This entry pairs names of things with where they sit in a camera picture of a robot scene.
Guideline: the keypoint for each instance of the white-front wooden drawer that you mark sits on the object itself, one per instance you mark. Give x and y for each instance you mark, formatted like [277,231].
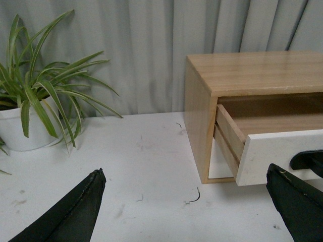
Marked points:
[251,145]

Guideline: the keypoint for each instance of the green spider plant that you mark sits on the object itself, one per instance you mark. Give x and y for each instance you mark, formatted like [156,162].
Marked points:
[25,82]

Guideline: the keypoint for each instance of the wooden drawer cabinet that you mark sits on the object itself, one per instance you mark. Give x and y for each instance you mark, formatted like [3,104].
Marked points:
[281,84]

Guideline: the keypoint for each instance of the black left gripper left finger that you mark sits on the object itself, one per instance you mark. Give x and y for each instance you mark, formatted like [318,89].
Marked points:
[73,217]

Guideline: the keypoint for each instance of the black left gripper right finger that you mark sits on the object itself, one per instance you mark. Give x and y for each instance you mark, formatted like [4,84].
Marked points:
[298,203]

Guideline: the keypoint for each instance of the black drawer handle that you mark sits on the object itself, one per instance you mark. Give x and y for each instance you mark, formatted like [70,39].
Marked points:
[308,160]

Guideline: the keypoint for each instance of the grey curtain backdrop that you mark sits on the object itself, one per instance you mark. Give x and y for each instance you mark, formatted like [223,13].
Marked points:
[146,42]

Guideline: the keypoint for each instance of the white plant pot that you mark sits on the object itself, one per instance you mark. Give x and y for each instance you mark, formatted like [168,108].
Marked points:
[12,132]

